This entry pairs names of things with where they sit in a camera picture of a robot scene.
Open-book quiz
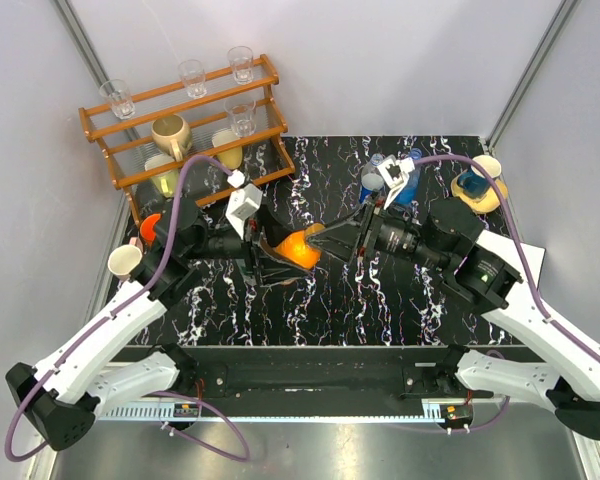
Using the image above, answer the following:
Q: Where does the clear glass top left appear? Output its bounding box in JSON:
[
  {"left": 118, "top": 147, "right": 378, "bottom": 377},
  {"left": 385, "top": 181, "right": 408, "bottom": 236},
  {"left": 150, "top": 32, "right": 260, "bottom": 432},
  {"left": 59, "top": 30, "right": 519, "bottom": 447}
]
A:
[{"left": 99, "top": 79, "right": 135, "bottom": 120}]

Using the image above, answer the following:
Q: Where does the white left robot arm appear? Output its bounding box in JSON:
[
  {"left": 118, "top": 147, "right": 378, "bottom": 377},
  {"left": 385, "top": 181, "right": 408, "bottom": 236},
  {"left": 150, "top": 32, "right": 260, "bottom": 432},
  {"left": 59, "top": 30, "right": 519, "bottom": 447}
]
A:
[{"left": 5, "top": 199, "right": 320, "bottom": 461}]

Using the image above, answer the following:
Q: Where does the clear glass top right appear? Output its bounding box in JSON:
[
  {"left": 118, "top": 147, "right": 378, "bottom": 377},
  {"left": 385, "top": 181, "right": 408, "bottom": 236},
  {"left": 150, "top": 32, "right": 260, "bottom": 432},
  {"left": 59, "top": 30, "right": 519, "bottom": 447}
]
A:
[{"left": 227, "top": 46, "right": 254, "bottom": 85}]

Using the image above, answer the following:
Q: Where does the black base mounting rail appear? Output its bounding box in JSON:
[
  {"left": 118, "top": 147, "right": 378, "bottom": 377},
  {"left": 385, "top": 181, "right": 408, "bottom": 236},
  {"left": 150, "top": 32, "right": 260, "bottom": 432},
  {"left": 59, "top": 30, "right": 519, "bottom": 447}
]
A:
[{"left": 104, "top": 344, "right": 496, "bottom": 419}]

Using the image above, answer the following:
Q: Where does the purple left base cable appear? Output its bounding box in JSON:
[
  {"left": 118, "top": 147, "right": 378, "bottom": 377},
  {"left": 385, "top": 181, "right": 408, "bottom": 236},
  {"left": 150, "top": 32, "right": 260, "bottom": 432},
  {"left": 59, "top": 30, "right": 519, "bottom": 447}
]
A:
[{"left": 152, "top": 389, "right": 251, "bottom": 462}]

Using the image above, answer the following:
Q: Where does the blue cup white inside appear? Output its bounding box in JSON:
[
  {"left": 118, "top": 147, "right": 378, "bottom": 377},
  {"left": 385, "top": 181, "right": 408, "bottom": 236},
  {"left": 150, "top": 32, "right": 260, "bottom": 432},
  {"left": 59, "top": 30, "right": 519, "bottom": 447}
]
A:
[{"left": 457, "top": 155, "right": 502, "bottom": 199}]

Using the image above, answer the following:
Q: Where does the clear glass middle shelf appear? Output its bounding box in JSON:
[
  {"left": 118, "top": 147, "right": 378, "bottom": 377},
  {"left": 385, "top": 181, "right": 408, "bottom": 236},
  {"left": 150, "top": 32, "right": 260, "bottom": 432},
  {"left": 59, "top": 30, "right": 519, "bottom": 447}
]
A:
[{"left": 224, "top": 97, "right": 256, "bottom": 138}]

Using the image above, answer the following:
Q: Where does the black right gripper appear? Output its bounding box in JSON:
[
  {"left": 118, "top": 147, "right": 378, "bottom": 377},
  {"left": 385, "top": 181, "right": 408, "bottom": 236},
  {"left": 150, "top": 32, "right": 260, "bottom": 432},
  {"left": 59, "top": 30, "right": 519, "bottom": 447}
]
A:
[{"left": 305, "top": 188, "right": 451, "bottom": 272}]

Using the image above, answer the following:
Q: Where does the pale green mug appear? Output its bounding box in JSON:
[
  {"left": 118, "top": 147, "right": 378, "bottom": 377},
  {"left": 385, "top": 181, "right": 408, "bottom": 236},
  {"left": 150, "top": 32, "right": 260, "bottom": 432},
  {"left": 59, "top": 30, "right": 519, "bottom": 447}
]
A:
[{"left": 144, "top": 153, "right": 180, "bottom": 198}]

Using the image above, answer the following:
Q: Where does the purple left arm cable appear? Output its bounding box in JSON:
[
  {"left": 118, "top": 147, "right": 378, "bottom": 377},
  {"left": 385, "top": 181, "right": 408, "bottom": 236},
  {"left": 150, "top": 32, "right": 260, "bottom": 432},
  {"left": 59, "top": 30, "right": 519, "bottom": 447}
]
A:
[{"left": 4, "top": 154, "right": 241, "bottom": 461}]

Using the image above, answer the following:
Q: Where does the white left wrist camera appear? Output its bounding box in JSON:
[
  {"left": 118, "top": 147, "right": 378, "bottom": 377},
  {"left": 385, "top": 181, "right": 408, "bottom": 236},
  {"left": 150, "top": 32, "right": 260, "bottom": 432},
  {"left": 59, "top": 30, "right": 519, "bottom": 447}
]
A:
[{"left": 225, "top": 170, "right": 263, "bottom": 239}]

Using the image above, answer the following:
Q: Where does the beige ceramic mug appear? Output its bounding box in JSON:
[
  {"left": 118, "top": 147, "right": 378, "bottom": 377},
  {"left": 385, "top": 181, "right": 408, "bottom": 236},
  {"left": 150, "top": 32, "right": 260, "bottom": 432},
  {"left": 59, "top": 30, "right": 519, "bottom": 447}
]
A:
[{"left": 151, "top": 114, "right": 192, "bottom": 161}]

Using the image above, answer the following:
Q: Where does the orange mug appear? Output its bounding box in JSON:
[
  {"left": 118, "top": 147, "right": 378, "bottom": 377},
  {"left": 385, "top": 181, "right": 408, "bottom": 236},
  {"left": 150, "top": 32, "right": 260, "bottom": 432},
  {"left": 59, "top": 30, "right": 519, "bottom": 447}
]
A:
[{"left": 139, "top": 213, "right": 161, "bottom": 246}]

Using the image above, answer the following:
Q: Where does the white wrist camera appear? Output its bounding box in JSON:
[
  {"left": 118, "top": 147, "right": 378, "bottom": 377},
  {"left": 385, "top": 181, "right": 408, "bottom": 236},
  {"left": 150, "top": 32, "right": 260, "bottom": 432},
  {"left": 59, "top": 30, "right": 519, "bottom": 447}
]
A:
[
  {"left": 378, "top": 155, "right": 416, "bottom": 211},
  {"left": 225, "top": 170, "right": 263, "bottom": 239}
]

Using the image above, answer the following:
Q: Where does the yellow mug on shelf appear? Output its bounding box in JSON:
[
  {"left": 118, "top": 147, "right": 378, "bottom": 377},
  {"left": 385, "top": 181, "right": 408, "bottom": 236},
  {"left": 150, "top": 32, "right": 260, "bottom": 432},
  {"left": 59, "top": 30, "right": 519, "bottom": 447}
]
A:
[{"left": 212, "top": 129, "right": 243, "bottom": 170}]

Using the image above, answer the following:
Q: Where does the yellow saucer plate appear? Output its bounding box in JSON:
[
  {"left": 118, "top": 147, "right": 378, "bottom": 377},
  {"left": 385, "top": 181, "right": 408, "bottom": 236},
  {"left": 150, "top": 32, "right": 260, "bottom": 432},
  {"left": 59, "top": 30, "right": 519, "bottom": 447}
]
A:
[{"left": 451, "top": 176, "right": 501, "bottom": 215}]

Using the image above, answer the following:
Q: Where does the clear glass top middle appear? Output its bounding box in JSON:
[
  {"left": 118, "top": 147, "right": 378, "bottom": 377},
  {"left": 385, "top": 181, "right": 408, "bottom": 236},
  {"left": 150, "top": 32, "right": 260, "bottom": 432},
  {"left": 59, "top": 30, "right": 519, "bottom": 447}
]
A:
[{"left": 178, "top": 59, "right": 207, "bottom": 99}]

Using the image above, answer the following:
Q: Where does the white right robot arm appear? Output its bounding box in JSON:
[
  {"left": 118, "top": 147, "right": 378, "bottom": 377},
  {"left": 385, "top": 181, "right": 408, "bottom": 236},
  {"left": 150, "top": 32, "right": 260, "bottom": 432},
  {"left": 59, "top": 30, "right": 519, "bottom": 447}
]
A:
[{"left": 307, "top": 197, "right": 600, "bottom": 440}]

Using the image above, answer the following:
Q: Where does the clear blue water bottle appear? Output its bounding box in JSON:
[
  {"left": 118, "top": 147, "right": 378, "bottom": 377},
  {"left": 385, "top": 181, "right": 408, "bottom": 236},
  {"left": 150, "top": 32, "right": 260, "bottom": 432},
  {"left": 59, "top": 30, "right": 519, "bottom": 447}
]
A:
[{"left": 393, "top": 165, "right": 421, "bottom": 209}]

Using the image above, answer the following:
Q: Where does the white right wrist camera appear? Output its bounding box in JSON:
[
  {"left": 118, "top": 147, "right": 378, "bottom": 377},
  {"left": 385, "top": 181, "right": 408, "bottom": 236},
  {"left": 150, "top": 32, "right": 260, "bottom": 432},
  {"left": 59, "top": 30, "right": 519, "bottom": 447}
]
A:
[{"left": 378, "top": 155, "right": 416, "bottom": 211}]

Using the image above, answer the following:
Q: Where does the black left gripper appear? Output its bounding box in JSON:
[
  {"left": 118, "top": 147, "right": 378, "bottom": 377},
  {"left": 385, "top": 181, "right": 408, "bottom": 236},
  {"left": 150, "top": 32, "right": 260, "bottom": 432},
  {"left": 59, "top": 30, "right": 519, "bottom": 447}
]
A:
[{"left": 186, "top": 198, "right": 313, "bottom": 286}]

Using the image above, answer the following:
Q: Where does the wooden three-tier shelf rack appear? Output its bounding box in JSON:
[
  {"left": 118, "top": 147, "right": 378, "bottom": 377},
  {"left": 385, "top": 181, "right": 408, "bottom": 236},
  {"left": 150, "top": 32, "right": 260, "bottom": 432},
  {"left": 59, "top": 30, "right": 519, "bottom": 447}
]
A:
[{"left": 79, "top": 55, "right": 295, "bottom": 224}]

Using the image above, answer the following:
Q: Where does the pink mug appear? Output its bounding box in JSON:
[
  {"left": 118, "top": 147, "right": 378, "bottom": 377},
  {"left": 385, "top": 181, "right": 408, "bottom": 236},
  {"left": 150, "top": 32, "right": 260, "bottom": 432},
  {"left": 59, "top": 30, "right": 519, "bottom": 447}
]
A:
[{"left": 107, "top": 237, "right": 143, "bottom": 281}]

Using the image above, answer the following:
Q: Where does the Pepsi bottle blue cap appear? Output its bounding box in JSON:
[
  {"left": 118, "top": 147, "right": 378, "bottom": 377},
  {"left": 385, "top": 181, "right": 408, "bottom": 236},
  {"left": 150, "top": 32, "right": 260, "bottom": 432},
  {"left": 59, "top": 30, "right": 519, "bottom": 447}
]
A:
[{"left": 359, "top": 153, "right": 385, "bottom": 204}]

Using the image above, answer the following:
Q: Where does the orange juice bottle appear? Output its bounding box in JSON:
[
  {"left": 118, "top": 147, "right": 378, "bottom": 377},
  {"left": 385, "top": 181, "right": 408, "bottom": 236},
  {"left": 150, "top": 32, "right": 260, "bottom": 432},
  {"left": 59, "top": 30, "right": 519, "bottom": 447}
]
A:
[{"left": 274, "top": 223, "right": 325, "bottom": 270}]

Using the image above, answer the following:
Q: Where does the clear glass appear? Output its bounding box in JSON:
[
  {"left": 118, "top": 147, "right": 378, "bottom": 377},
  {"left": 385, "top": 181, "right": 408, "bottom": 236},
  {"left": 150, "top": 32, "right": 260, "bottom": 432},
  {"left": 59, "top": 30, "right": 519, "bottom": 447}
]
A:
[
  {"left": 99, "top": 79, "right": 135, "bottom": 120},
  {"left": 178, "top": 59, "right": 207, "bottom": 99},
  {"left": 227, "top": 46, "right": 254, "bottom": 85}
]

